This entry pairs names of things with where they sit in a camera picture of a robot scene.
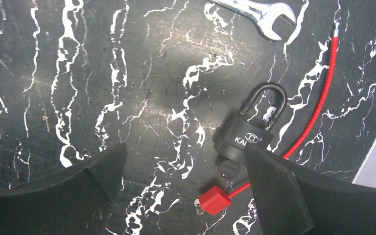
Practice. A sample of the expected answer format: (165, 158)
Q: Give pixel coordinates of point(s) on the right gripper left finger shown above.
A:
(76, 200)

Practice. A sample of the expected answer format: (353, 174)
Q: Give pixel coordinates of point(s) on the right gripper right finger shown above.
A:
(294, 200)

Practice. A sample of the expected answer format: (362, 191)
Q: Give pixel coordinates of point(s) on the red key tag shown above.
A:
(213, 201)

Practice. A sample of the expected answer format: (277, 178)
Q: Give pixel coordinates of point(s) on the silver open-end wrench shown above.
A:
(263, 15)

